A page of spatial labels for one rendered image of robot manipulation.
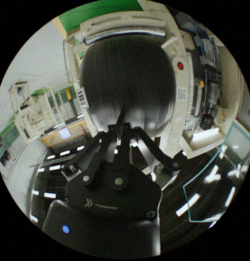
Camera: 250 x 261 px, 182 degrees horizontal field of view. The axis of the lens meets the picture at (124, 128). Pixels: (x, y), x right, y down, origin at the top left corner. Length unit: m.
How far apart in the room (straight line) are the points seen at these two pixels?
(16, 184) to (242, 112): 11.76
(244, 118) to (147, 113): 0.58
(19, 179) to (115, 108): 11.30
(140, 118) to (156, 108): 0.05
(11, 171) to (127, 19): 11.22
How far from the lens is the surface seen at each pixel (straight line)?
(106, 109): 0.20
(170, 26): 0.44
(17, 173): 11.25
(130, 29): 0.40
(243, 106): 0.62
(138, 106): 0.20
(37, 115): 4.56
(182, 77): 0.49
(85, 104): 0.23
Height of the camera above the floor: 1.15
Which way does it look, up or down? 33 degrees up
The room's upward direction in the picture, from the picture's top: 169 degrees clockwise
